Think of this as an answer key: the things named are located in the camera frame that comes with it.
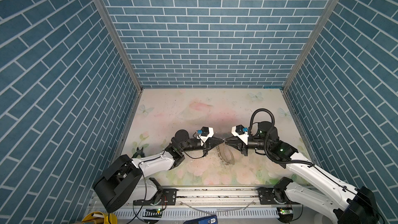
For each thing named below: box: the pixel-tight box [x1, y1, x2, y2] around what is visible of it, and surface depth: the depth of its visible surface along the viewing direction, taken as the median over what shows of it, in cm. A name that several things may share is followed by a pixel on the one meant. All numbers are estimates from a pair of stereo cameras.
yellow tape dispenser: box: [81, 210, 118, 224], surface depth 62 cm
